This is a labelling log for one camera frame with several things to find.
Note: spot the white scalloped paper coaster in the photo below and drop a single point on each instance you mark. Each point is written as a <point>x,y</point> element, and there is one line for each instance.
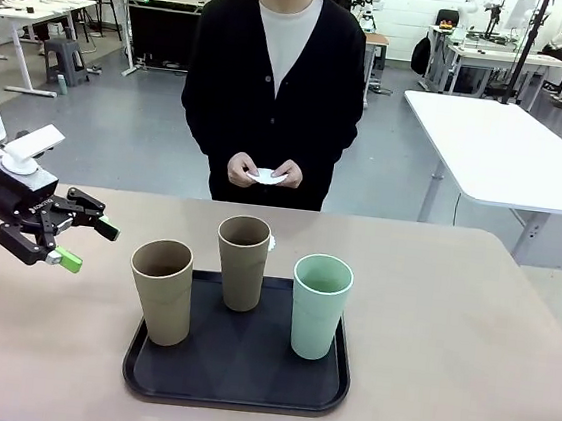
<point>267,176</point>
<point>272,246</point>

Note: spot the long white background desk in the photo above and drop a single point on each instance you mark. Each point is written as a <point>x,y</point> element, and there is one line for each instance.
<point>503,57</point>

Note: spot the person in black cardigan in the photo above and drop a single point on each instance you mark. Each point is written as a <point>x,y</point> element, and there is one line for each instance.
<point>233,90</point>

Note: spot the black backpack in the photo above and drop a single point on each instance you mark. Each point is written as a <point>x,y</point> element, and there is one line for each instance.
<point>420,56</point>

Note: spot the black tripod stand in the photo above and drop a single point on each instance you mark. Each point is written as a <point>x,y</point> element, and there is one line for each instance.
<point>524,50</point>

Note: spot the small wooden-top table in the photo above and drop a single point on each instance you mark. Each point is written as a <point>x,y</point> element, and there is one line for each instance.
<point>378,40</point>

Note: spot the person's right hand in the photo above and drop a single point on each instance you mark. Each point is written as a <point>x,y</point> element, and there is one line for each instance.
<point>240,168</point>

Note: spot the person's right forearm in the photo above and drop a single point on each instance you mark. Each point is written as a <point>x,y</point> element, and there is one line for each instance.
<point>203,137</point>

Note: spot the white desk with items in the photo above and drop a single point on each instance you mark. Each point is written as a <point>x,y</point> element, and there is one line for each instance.
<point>10,13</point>

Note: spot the black plastic tray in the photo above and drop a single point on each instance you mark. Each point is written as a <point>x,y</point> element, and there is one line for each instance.
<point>244,372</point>

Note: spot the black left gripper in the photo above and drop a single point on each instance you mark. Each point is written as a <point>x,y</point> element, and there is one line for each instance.
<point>15,203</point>

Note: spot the white computer monitor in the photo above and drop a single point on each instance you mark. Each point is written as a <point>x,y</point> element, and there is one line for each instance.
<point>520,14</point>

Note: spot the small green bottle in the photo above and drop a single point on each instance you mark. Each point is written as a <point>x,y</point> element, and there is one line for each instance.
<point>62,86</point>

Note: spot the desk with black panel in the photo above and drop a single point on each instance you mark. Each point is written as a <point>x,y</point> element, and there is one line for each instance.
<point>159,32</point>

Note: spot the white desk with coloured toys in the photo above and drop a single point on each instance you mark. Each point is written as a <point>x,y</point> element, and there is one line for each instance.
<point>438,31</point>

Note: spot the person's left forearm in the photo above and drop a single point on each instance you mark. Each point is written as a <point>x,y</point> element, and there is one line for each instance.
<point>332,150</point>

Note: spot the person's left hand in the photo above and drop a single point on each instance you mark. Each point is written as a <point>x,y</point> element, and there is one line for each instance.
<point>290,175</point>

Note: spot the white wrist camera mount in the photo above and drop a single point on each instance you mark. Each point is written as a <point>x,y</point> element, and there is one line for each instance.
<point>31,144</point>

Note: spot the mint green tall cup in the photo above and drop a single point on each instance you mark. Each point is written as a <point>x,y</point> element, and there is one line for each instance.
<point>316,325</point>

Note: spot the brown tall cup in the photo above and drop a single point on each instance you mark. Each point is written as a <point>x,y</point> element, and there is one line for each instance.
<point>244,277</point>
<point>165,309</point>

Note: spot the grey plastic stool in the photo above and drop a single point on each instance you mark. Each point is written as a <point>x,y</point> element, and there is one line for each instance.
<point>66,52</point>

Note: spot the large white table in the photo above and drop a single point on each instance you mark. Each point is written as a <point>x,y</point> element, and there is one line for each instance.
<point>508,154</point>

